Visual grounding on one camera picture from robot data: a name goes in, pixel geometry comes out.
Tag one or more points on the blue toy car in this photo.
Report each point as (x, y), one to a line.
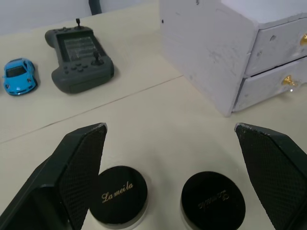
(19, 75)

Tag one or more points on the round black Lameila compact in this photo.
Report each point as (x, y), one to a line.
(118, 194)
(211, 196)

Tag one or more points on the white drawer with gold knob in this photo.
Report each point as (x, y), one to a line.
(278, 45)
(268, 88)

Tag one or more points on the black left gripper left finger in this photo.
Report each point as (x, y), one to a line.
(72, 172)

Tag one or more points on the dark grey post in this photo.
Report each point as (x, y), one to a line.
(95, 6)

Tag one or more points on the dark grey handheld controller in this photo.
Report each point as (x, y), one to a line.
(76, 60)

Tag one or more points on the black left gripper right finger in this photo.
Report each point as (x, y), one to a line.
(271, 177)

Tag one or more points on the white wooden drawer organizer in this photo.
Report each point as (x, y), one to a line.
(216, 48)

